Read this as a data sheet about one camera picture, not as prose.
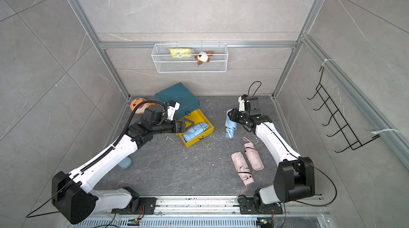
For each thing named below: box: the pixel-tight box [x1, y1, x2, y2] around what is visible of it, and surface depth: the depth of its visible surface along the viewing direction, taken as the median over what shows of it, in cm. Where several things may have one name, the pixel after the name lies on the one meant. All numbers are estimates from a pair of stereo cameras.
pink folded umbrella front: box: [230, 151, 255, 186], surface depth 83 cm
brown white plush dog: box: [193, 50, 215, 67], surface depth 87 cm
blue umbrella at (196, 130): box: [182, 121, 210, 142], surface depth 88 cm
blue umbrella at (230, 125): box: [225, 108, 237, 139], surface depth 81 cm
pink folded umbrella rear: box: [242, 136, 265, 171], surface depth 88 cm
